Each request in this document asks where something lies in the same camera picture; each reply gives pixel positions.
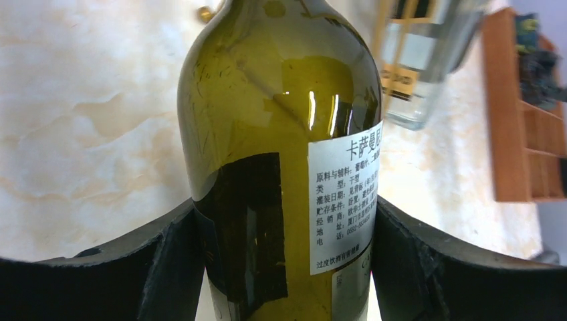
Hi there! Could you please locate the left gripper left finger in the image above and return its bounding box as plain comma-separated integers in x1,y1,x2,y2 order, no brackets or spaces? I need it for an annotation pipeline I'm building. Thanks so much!
1,200,204,320

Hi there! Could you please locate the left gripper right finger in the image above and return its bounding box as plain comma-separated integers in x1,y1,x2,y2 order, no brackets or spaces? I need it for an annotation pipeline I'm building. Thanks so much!
371,198,566,320

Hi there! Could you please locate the dark bottle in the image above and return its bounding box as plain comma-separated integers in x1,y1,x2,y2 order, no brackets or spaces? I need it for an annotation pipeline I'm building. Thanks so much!
177,1,383,320

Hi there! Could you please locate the clear liquor bottle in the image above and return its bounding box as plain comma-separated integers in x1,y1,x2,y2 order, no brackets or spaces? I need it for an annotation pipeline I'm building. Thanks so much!
380,1,489,130

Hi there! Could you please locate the wooden compartment tray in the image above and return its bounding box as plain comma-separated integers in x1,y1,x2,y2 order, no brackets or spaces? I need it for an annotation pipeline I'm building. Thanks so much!
481,7,566,203

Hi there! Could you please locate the dark rolled tie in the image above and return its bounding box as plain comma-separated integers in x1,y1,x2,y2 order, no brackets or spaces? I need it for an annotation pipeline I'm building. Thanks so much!
519,49,566,111

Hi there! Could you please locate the yellow patterned rolled tie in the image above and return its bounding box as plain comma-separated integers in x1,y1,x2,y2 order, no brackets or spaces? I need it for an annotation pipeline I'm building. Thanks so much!
515,13,540,55

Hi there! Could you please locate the gold wire wine rack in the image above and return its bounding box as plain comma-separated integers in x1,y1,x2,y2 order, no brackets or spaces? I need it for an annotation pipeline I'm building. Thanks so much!
196,0,225,24

